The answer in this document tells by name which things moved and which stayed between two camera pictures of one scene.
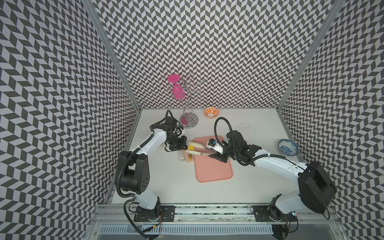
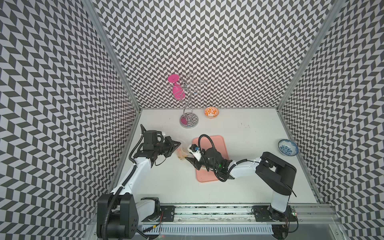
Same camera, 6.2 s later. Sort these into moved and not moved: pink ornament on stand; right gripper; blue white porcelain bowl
Moved: right gripper
Not moved: pink ornament on stand; blue white porcelain bowl
